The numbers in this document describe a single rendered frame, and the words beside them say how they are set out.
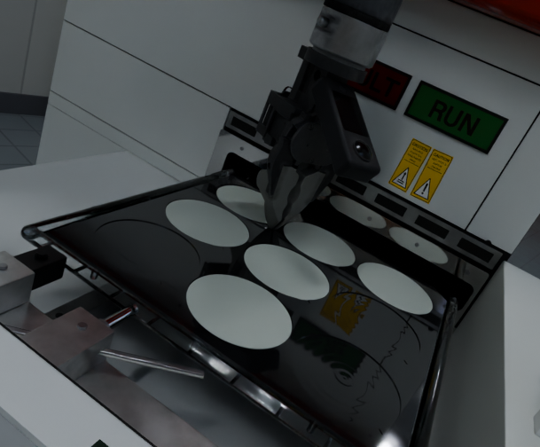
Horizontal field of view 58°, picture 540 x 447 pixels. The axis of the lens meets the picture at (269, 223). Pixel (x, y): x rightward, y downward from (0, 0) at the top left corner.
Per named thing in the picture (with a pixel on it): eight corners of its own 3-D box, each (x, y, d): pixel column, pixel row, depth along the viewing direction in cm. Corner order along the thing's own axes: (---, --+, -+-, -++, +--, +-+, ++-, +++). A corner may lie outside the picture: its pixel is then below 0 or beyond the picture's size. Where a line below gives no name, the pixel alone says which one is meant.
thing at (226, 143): (207, 180, 81) (226, 127, 77) (453, 324, 69) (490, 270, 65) (201, 182, 79) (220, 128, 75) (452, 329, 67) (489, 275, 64)
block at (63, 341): (73, 333, 36) (81, 303, 35) (106, 359, 35) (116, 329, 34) (-31, 392, 29) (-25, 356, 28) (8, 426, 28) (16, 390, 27)
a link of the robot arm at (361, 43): (402, 39, 51) (344, 13, 46) (381, 81, 53) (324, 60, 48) (360, 22, 56) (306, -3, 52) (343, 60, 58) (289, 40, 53)
